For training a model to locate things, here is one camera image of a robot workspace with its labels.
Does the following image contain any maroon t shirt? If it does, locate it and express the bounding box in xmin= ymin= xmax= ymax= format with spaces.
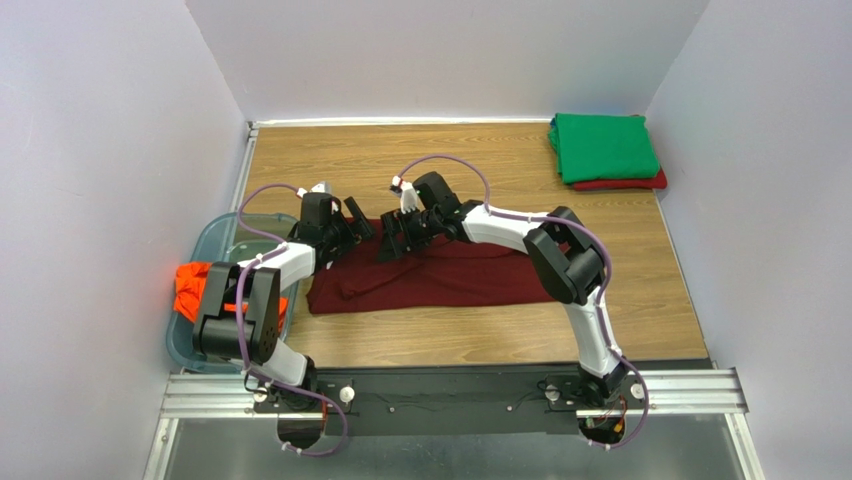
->
xmin=307 ymin=219 xmax=552 ymax=315

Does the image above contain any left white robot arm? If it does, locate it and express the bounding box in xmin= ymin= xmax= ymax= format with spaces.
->
xmin=191 ymin=189 xmax=376 ymax=412

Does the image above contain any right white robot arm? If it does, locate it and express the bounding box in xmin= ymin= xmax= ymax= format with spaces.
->
xmin=378 ymin=172 xmax=628 ymax=407

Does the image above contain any teal plastic bin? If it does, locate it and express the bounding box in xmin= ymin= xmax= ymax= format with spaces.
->
xmin=165 ymin=213 xmax=297 ymax=374

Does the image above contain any orange t shirt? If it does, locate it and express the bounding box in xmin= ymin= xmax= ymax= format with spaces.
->
xmin=173 ymin=261 xmax=289 ymax=334

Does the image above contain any green folded t shirt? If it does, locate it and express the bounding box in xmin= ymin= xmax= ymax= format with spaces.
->
xmin=548 ymin=113 xmax=661 ymax=185

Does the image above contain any red folded t shirt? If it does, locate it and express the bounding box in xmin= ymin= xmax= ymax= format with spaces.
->
xmin=571 ymin=168 xmax=668 ymax=191

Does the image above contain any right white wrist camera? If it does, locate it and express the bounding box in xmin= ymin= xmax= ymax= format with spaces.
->
xmin=389 ymin=176 xmax=419 ymax=214

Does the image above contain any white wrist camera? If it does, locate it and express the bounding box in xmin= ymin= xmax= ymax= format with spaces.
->
xmin=389 ymin=176 xmax=419 ymax=214
xmin=296 ymin=181 xmax=332 ymax=198

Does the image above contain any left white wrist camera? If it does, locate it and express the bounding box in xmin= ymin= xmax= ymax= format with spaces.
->
xmin=296 ymin=181 xmax=332 ymax=198

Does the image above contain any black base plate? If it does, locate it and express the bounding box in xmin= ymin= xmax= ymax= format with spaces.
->
xmin=255 ymin=363 xmax=727 ymax=451

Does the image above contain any aluminium rail frame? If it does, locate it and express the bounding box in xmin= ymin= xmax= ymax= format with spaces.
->
xmin=144 ymin=361 xmax=763 ymax=479

